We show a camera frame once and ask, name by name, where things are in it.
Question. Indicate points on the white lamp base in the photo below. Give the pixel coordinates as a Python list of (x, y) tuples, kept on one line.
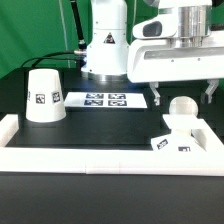
[(180, 138)]

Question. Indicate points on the white marker sheet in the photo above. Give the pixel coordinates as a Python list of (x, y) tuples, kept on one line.
[(105, 100)]

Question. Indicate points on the white lamp bulb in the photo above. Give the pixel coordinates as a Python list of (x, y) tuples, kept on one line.
[(183, 105)]

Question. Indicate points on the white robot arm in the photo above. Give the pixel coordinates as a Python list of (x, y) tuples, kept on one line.
[(179, 44)]

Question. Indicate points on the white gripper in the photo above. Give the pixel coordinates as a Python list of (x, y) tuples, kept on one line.
[(153, 61)]

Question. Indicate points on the white U-shaped fence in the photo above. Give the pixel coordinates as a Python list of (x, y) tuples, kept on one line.
[(47, 160)]

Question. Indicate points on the white lamp shade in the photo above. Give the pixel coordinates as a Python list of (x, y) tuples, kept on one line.
[(45, 101)]

